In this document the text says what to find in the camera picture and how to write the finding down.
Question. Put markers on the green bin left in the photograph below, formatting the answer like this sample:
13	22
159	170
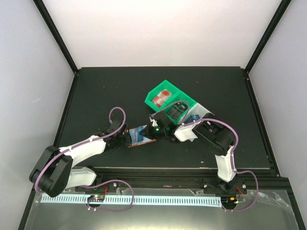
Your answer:
151	94

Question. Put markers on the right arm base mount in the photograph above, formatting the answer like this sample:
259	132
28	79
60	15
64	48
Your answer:
218	186

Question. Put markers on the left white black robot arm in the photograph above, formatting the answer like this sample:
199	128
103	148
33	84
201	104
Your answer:
54	171

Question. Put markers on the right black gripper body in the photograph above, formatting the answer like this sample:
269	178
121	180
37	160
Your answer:
155	133

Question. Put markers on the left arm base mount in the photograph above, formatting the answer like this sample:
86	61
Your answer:
101	190

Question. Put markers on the green bin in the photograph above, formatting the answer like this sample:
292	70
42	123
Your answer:
180	97
151	94

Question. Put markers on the white slotted cable duct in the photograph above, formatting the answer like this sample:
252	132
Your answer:
200	201

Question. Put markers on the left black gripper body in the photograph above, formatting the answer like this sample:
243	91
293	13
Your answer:
123	143

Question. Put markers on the blue credit card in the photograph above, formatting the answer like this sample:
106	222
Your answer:
193	118
135	135

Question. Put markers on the green bin middle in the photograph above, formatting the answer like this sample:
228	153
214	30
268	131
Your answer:
180	97

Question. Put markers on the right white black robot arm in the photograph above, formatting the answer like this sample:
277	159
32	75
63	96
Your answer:
222	136

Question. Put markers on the black aluminium frame rail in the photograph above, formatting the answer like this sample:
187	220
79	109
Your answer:
270	204

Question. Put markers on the white bin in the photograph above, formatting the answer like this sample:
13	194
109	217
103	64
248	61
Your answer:
197	110

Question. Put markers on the brown leather card holder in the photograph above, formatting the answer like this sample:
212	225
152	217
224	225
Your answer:
145	141

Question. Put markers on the red patterned card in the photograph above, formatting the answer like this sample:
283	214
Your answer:
161	97

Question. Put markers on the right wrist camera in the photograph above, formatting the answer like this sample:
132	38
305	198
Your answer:
153	121

